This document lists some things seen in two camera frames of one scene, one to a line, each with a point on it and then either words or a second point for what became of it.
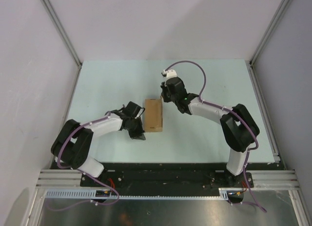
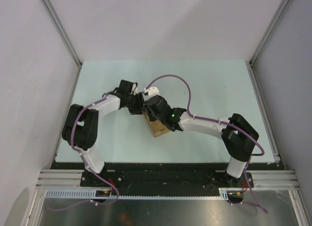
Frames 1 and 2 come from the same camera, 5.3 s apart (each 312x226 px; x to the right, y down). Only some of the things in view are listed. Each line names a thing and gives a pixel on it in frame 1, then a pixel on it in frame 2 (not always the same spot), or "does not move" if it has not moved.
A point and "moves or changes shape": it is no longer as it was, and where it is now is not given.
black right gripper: x=165 y=88 to x=148 y=111
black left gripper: x=139 y=131 to x=139 y=109
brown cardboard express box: x=153 y=114 moves or changes shape
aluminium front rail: x=261 y=179 does not move
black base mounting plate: x=163 y=175 does not move
